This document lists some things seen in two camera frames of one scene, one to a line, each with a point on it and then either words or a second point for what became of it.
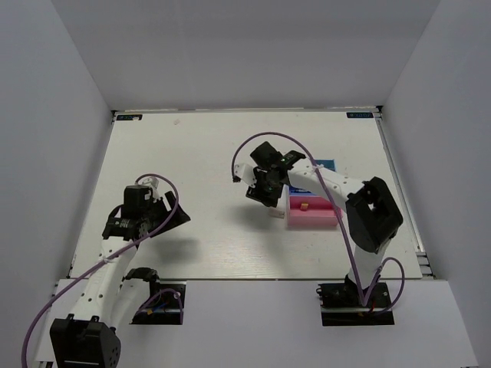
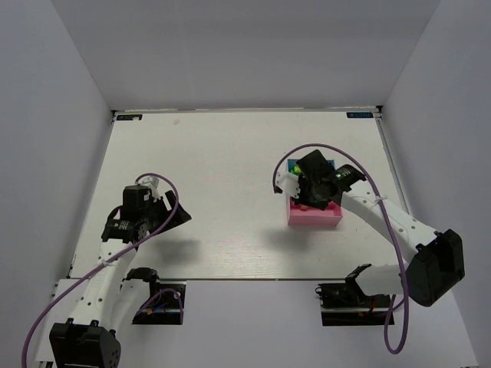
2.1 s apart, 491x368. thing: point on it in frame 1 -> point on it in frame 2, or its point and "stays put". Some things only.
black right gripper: [258, 195] -> [303, 183]
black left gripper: [180, 218] stays put
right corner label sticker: [360, 115] stays put
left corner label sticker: [129, 117] stays put
